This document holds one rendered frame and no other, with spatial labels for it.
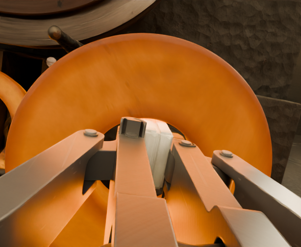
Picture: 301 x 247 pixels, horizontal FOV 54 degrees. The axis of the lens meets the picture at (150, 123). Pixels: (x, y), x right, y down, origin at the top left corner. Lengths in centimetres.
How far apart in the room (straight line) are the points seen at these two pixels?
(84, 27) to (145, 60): 25
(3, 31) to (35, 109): 26
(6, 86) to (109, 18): 19
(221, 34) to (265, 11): 9
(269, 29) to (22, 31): 42
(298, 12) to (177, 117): 50
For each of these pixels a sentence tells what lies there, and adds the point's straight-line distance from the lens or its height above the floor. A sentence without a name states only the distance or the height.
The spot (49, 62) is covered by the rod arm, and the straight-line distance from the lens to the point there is 31.
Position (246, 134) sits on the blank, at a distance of 18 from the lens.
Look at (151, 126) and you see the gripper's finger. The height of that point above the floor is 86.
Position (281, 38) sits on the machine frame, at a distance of 62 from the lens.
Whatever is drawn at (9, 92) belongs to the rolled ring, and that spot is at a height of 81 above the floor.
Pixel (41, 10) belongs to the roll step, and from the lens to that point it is 39.
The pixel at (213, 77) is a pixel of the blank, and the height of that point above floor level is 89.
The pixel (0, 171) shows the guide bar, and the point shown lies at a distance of 45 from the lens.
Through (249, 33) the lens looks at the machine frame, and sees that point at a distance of 60.
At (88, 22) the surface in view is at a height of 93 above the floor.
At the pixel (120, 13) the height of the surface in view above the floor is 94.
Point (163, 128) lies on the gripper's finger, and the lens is 15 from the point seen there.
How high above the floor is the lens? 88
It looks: 10 degrees down
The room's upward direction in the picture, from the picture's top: 11 degrees clockwise
